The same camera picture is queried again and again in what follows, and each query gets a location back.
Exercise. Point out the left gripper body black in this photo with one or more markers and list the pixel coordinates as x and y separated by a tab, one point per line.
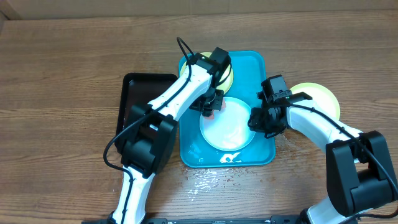
212	99

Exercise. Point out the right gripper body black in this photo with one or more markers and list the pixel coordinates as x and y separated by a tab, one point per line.
265	123

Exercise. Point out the yellow plate top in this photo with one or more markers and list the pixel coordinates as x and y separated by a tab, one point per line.
226	79

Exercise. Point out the yellow plate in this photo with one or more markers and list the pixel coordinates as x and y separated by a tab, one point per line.
322	95
226	79

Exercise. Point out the light blue plate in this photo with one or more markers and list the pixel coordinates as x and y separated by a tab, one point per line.
228	129

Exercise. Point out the yellow plate bottom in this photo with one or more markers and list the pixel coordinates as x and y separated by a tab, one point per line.
322	95

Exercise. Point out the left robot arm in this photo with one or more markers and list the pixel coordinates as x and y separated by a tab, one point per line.
147	140

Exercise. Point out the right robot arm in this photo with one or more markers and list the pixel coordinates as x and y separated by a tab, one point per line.
359	172

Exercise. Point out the teal plastic tray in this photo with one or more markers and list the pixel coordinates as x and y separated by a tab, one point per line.
248	73

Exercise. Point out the black rectangular tray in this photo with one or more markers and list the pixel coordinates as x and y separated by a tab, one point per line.
139	89

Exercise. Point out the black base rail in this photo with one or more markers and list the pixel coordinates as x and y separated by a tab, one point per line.
217	221

